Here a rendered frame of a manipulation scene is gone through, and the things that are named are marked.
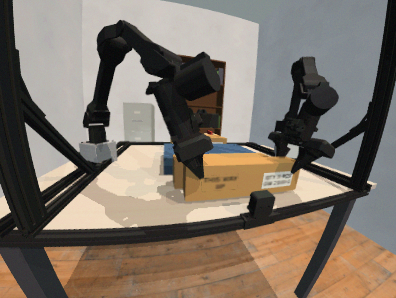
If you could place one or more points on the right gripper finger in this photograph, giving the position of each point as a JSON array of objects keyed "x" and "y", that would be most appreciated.
[
  {"x": 281, "y": 149},
  {"x": 305, "y": 156}
]

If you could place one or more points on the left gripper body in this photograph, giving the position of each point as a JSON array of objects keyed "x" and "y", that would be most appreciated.
[{"x": 179, "y": 125}]

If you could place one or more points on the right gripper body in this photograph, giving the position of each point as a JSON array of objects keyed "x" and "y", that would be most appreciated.
[{"x": 313, "y": 145}]

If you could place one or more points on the blue flat platform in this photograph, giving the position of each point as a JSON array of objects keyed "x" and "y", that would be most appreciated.
[{"x": 218, "y": 149}]

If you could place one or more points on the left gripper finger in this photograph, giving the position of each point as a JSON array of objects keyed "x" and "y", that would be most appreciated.
[{"x": 195, "y": 164}]

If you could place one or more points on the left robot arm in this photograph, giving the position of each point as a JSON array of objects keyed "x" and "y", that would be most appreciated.
[{"x": 197, "y": 78}]

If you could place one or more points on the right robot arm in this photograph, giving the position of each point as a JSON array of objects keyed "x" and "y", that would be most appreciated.
[{"x": 320, "y": 101}]

